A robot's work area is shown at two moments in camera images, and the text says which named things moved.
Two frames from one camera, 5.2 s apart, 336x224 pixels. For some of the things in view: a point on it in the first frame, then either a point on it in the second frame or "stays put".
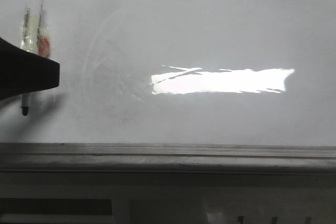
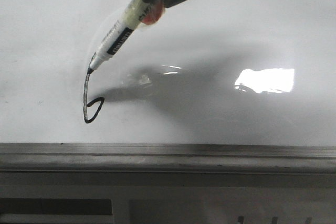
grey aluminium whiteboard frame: (39, 157) stays put
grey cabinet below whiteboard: (94, 197) stays put
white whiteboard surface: (191, 58) stays put
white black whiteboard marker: (35, 34) to (134, 15)
